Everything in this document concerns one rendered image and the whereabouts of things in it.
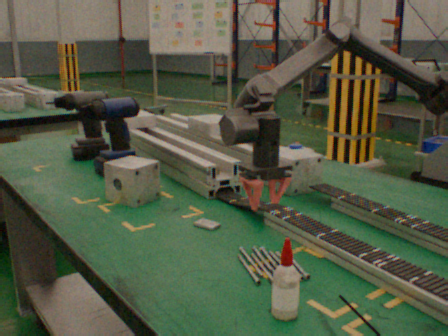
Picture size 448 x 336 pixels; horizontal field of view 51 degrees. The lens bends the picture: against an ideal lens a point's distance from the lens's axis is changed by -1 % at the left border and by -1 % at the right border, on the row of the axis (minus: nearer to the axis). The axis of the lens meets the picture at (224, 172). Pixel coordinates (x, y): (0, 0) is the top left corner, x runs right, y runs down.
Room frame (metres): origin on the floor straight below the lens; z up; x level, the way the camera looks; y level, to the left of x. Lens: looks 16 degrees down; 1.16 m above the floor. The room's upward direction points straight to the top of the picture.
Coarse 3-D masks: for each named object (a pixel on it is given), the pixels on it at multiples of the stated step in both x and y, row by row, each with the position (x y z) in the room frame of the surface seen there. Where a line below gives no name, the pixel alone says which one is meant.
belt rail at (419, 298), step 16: (272, 224) 0.91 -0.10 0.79; (288, 224) 0.87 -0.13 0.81; (304, 240) 0.83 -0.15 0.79; (320, 240) 0.79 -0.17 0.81; (336, 256) 0.76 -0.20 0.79; (352, 256) 0.72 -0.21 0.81; (368, 272) 0.70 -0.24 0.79; (384, 272) 0.66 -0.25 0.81; (384, 288) 0.66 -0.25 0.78; (400, 288) 0.63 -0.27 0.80; (416, 288) 0.61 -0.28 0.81; (416, 304) 0.60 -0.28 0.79; (432, 304) 0.58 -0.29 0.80
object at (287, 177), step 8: (264, 176) 0.94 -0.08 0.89; (272, 176) 0.94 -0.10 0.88; (280, 176) 0.95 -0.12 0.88; (288, 176) 0.96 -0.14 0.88; (272, 184) 1.00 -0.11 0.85; (280, 184) 0.97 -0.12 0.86; (288, 184) 0.97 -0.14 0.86; (272, 192) 0.99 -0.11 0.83; (280, 192) 0.97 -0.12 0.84; (272, 200) 0.99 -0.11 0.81
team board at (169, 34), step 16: (160, 0) 7.35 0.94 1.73; (176, 0) 7.18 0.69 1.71; (192, 0) 7.02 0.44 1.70; (208, 0) 6.86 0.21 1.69; (224, 0) 6.72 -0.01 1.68; (160, 16) 7.36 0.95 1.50; (176, 16) 7.18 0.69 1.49; (192, 16) 7.02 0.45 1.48; (208, 16) 6.87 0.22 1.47; (224, 16) 6.72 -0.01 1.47; (160, 32) 7.36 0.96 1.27; (176, 32) 7.19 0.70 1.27; (192, 32) 7.02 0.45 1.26; (208, 32) 6.87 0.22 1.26; (224, 32) 6.72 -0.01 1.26; (160, 48) 7.37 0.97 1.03; (176, 48) 7.19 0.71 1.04; (192, 48) 7.03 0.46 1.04; (208, 48) 6.87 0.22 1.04; (224, 48) 6.72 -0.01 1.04; (160, 112) 7.60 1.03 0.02
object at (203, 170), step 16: (144, 144) 1.46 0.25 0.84; (160, 144) 1.35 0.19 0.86; (176, 144) 1.42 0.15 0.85; (192, 144) 1.34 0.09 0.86; (160, 160) 1.37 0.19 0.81; (176, 160) 1.25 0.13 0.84; (192, 160) 1.16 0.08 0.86; (208, 160) 1.24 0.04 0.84; (224, 160) 1.17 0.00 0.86; (176, 176) 1.25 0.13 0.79; (192, 176) 1.19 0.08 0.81; (208, 176) 1.10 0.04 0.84; (224, 176) 1.15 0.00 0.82; (208, 192) 1.10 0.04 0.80; (240, 192) 1.15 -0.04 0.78
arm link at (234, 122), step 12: (264, 84) 0.99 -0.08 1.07; (264, 96) 0.98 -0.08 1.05; (240, 108) 0.96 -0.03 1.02; (252, 108) 0.97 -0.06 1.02; (264, 108) 0.99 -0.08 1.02; (228, 120) 0.92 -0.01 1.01; (240, 120) 0.92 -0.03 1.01; (252, 120) 0.93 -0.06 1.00; (228, 132) 0.92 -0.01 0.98; (240, 132) 0.90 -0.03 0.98; (252, 132) 0.92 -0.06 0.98; (228, 144) 0.92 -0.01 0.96
